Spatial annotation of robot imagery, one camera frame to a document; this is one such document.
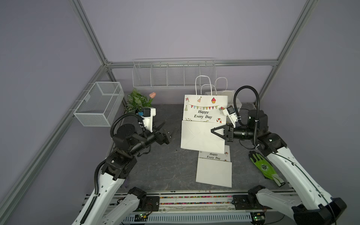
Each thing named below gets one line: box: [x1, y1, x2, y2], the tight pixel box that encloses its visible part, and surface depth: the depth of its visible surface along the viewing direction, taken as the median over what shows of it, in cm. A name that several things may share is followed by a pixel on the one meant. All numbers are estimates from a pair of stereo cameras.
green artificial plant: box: [125, 88, 152, 113], surface depth 88 cm
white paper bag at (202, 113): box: [180, 75, 228, 155], surface depth 66 cm
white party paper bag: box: [195, 144, 233, 188], surface depth 85 cm
